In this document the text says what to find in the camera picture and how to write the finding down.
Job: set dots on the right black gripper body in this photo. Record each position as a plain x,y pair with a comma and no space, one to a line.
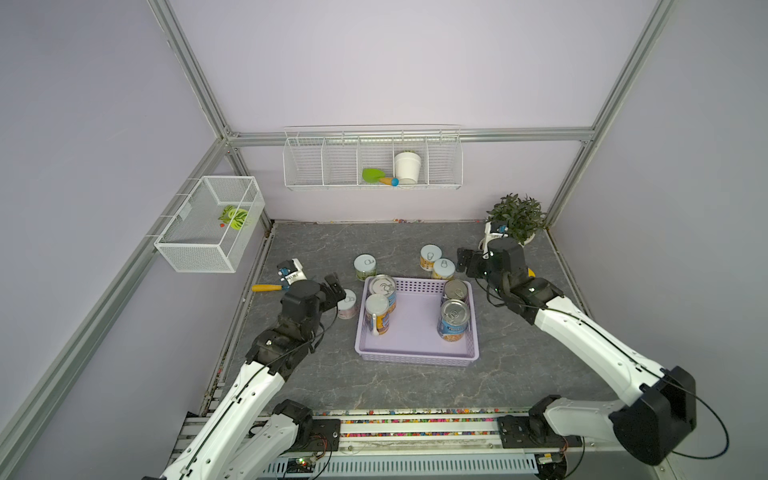
483,266

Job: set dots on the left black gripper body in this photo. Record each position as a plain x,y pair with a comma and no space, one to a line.
326,299

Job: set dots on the dark purple can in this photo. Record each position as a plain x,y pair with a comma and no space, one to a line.
455,289

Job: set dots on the yellow label small can front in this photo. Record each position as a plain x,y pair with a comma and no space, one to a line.
443,269

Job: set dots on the blue soup can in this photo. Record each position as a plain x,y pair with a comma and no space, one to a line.
454,320
384,285

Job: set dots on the orange label small can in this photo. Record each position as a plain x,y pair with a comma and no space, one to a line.
429,254

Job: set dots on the pink label small can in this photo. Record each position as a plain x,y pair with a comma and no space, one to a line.
348,306

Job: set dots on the tall colourful snack tube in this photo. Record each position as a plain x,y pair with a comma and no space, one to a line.
377,314

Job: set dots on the green label small can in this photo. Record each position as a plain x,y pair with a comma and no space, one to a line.
365,266

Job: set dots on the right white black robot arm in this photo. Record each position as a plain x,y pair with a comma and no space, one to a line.
655,408

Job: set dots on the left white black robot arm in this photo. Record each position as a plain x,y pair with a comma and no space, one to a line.
221,450

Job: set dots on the purple plastic basket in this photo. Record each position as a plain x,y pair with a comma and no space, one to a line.
413,336

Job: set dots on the white mesh side basket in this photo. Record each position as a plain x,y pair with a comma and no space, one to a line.
193,241

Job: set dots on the green toy in basket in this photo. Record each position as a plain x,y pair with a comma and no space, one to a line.
233,217

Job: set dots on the potted green plant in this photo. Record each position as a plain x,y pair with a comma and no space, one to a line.
523,215

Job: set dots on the small white pot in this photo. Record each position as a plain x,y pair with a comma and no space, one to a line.
407,166

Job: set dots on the coloured beads on edge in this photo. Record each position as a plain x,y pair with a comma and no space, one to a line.
417,423

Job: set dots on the green toy scoop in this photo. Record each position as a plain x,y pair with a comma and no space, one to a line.
377,176

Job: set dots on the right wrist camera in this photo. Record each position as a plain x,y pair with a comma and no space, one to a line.
495,229

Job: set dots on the teal toy fork yellow handle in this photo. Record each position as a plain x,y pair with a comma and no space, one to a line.
258,288

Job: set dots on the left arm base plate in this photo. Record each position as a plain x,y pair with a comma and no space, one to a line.
320,435

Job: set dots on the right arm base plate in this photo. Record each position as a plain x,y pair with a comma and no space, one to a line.
517,432

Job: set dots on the aluminium mounting rail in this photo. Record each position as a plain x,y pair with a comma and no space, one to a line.
461,458

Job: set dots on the white wire wall shelf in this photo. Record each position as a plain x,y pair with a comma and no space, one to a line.
335,158

